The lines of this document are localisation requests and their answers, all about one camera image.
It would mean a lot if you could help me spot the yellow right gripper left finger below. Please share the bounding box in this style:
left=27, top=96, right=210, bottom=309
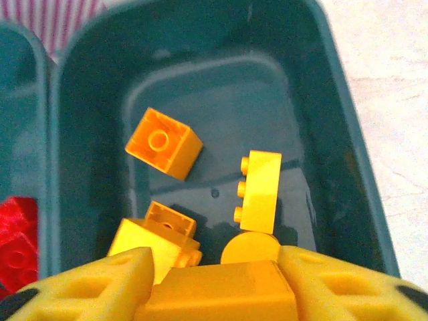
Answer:
left=6, top=246, right=154, bottom=321

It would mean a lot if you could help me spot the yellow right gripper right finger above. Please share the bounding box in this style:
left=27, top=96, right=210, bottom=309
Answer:
left=277, top=245, right=428, bottom=321

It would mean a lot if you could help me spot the red lego brick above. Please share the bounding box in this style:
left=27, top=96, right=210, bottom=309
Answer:
left=0, top=232, right=39, bottom=298
left=0, top=197, right=38, bottom=241

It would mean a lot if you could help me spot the rounded yellow printed lego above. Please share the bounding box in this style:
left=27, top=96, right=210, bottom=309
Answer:
left=220, top=232, right=282, bottom=265

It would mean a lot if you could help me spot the long yellow lego brick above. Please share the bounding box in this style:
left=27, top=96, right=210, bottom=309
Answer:
left=233, top=150, right=283, bottom=235

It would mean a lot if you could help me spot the teal plastic container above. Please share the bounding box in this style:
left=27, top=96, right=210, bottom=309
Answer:
left=0, top=19, right=56, bottom=302
left=49, top=0, right=402, bottom=321

